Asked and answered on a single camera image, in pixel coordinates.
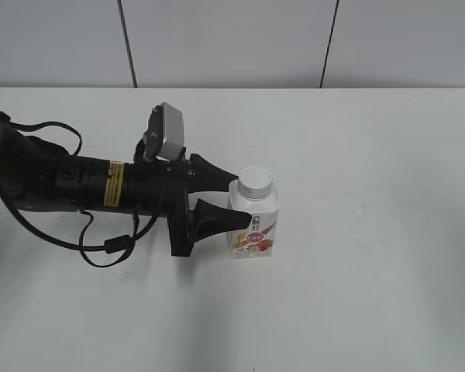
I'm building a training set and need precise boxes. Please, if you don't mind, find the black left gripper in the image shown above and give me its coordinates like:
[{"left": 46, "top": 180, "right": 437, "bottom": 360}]
[{"left": 123, "top": 146, "right": 252, "bottom": 257}]

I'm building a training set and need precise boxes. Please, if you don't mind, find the white yogurt drink bottle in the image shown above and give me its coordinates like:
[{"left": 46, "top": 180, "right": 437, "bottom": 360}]
[{"left": 226, "top": 181, "right": 281, "bottom": 259}]

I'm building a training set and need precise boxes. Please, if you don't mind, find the white screw bottle cap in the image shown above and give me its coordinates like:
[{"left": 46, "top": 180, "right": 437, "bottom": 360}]
[{"left": 237, "top": 165, "right": 273, "bottom": 199}]

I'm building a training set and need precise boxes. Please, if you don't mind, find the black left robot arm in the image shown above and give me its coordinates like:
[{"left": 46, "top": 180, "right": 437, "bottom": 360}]
[{"left": 0, "top": 103, "right": 252, "bottom": 257}]

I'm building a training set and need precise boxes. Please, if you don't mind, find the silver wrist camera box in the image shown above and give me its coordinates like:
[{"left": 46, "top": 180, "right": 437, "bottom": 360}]
[{"left": 143, "top": 102, "right": 184, "bottom": 162}]

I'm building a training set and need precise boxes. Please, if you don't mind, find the black camera cable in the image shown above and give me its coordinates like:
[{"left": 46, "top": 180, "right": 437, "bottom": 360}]
[{"left": 0, "top": 120, "right": 167, "bottom": 267}]

